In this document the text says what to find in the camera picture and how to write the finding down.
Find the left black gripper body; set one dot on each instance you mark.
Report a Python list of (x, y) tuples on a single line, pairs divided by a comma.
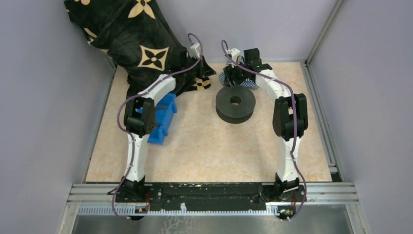
[(190, 67)]

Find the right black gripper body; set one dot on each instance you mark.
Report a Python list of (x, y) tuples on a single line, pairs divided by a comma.
[(237, 72)]

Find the black cable spool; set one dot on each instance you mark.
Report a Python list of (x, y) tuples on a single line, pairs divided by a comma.
[(235, 104)]

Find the blue plastic bin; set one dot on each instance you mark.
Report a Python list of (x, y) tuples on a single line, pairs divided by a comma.
[(165, 110)]

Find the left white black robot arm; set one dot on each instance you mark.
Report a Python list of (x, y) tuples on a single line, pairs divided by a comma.
[(136, 117)]

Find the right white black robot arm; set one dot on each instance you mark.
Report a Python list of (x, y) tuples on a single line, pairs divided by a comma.
[(290, 116)]

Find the blue white striped cloth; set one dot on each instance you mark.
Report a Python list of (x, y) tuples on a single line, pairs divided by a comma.
[(225, 81)]

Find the black beige floral blanket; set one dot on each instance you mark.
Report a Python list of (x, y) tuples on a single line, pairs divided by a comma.
[(137, 37)]

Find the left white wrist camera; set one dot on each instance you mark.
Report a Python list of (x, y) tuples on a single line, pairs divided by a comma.
[(195, 51)]

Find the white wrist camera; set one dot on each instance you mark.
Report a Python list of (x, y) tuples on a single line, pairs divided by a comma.
[(195, 51), (234, 54)]

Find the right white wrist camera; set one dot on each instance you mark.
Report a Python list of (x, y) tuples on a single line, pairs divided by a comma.
[(234, 54)]

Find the aluminium frame rail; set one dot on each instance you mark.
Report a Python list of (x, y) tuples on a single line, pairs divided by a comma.
[(318, 193)]

